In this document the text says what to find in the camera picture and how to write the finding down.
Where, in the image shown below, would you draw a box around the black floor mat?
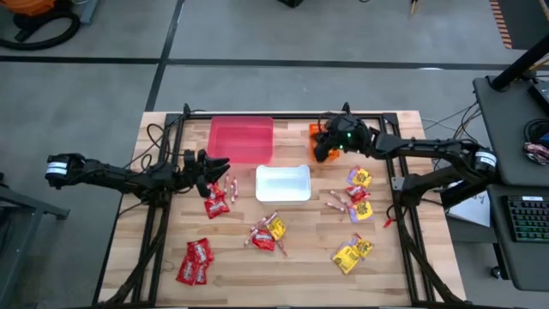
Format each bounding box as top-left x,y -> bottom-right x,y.
497,0 -> 549,51

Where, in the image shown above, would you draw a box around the black backlit keyboard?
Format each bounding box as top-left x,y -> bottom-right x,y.
505,195 -> 549,244

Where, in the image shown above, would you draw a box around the white plastic bin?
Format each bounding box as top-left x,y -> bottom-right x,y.
255,163 -> 313,203

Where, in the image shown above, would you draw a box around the black aluminium table frame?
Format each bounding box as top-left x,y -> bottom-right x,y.
97,101 -> 467,309

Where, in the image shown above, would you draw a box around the orange vacuum cleaner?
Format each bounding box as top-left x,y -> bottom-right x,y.
0,0 -> 57,18

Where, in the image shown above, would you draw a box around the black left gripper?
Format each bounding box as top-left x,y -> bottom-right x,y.
179,148 -> 231,199

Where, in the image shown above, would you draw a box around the black laptop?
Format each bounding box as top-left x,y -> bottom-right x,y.
527,79 -> 549,116

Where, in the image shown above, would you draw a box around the orange black striped strip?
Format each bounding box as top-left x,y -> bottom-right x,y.
488,0 -> 514,50

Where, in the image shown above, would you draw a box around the black diagonal pole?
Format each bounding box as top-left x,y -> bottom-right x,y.
488,33 -> 549,93

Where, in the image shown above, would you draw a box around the dark grey desk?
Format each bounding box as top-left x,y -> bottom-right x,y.
486,184 -> 549,293
472,75 -> 549,188

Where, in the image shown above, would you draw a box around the black vacuum hose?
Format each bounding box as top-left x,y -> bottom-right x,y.
0,8 -> 81,52

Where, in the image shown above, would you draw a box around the colourful candy bag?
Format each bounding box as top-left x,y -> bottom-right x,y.
522,142 -> 549,167

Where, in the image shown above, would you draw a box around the grey metal stand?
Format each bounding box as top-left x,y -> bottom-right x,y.
0,171 -> 71,309

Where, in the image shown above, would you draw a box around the small orange mesh basket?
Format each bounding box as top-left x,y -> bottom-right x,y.
308,123 -> 341,162

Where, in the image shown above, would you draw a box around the coiled black cable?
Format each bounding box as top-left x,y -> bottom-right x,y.
523,118 -> 549,145

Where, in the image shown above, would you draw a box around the pink translucent plastic bin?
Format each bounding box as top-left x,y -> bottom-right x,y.
206,115 -> 275,165

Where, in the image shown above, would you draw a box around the white paper sheet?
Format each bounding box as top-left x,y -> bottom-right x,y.
447,188 -> 492,228

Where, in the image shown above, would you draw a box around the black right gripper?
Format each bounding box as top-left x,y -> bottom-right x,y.
314,114 -> 372,164

